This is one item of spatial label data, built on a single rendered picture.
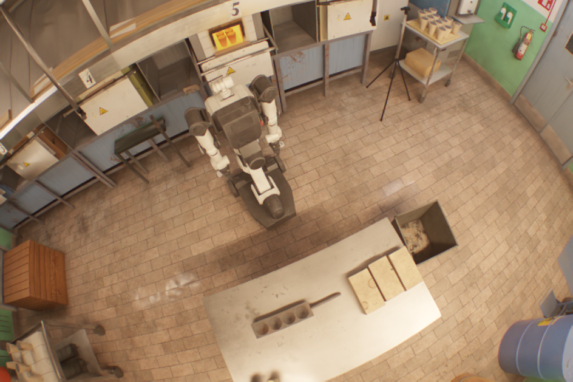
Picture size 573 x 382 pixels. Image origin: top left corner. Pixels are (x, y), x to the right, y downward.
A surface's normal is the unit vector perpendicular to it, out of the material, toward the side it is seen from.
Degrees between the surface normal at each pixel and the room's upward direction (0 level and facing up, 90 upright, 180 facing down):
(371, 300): 0
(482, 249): 0
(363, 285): 0
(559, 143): 90
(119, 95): 90
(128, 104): 90
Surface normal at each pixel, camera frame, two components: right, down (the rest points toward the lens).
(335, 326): -0.11, -0.50
